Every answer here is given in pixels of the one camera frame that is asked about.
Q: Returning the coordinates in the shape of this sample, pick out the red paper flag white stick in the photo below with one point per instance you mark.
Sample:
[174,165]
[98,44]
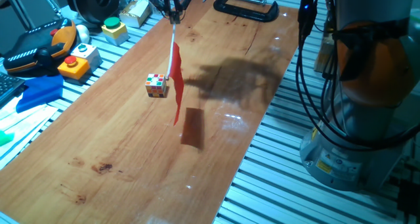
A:
[177,76]

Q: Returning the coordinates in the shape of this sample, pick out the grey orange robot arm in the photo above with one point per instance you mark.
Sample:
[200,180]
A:
[370,73]

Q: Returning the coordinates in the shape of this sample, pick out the blue flag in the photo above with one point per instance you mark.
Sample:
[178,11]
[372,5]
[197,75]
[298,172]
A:
[39,92]

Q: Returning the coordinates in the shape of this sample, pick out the cream cardboard box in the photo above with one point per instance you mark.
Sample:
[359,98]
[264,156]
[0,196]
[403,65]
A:
[134,13]

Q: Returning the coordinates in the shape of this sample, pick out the yellow box green button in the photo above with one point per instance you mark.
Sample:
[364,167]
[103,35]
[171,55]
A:
[115,31]

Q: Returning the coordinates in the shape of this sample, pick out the black c-clamp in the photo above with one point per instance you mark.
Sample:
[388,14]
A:
[243,12]

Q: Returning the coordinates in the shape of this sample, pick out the white multicolour puzzle cube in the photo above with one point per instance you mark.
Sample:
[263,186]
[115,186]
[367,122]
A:
[155,84]

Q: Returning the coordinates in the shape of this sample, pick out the black filament spool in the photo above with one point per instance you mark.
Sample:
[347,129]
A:
[92,4]

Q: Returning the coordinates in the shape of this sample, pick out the white oval object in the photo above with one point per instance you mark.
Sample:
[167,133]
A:
[83,34]

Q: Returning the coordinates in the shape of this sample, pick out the white box green button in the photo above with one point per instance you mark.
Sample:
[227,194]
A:
[88,56]

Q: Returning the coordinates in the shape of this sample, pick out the orange box red button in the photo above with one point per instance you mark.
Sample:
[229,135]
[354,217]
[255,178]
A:
[73,69]

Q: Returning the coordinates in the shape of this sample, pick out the grey tripod leg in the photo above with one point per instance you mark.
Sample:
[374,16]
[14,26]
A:
[19,8]
[49,2]

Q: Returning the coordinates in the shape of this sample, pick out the glossy wooden board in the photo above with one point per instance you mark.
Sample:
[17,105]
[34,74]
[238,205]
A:
[98,135]

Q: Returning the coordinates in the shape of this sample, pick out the black orange teach pendant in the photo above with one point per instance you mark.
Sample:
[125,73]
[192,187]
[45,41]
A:
[36,50]

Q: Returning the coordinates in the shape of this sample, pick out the black keyboard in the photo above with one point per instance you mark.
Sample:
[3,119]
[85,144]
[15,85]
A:
[10,87]

